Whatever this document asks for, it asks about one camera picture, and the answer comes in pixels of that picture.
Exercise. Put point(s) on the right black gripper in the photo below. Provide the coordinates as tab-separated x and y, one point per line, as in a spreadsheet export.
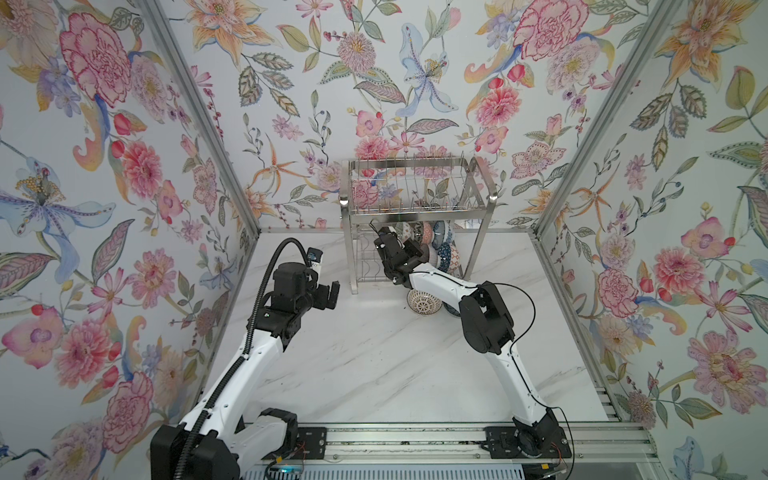
411	246

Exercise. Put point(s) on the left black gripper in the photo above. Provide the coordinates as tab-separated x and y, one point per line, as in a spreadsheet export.
323	301

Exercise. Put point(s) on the green leaf pattern bowl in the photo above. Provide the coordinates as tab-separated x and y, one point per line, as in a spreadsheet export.
427	233

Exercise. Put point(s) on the blue triangle pattern bowl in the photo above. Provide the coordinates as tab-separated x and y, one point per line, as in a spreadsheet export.
449	260

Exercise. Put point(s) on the blue white floral bowl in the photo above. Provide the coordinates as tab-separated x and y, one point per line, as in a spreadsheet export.
442	234

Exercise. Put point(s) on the grey green pattern bowl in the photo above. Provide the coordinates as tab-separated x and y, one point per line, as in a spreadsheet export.
409	231

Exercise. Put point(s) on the purple striped bowl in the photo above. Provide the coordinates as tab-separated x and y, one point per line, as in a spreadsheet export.
433	256

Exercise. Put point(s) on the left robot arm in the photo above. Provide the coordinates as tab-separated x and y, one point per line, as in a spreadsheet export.
240	372

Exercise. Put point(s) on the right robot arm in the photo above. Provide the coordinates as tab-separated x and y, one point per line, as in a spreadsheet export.
488	328

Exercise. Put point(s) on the steel two-tier dish rack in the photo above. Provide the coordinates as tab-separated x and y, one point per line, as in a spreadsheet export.
384	192

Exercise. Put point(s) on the brown white sunburst bowl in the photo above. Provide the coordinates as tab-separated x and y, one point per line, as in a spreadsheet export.
423	303

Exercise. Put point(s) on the dark blue petal bowl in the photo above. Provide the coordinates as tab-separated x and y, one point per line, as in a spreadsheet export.
454	312

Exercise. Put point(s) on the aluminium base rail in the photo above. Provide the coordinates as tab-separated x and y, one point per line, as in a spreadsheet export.
591	442

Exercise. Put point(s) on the left aluminium frame post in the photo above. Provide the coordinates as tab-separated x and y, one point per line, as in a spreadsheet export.
162	33

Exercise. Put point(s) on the aluminium frame post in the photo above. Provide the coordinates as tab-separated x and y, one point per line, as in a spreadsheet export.
639	55
162	33

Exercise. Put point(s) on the right aluminium frame post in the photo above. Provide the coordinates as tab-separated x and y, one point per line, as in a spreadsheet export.
639	55

